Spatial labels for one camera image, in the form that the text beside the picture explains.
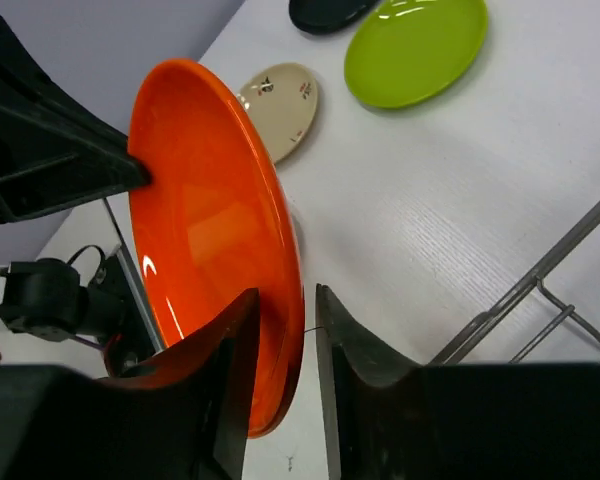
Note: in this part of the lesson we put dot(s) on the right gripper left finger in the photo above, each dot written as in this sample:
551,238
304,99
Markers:
184,414

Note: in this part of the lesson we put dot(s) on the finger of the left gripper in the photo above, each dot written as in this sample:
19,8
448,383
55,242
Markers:
54,154

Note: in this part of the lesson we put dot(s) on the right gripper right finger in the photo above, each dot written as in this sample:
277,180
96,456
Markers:
388,417

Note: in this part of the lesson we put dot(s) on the orange plate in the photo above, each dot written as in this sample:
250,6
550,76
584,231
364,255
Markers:
213,222

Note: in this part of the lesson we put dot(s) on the beige plate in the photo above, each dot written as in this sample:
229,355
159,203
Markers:
281,102

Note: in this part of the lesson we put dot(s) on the black plate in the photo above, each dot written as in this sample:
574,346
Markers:
321,17

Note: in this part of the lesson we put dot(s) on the green plate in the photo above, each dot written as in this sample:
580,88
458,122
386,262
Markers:
406,52

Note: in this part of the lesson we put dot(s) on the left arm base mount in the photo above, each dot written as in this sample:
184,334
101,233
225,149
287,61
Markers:
114,309

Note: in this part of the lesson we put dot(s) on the grey wire dish rack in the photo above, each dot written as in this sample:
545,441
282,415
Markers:
469,337

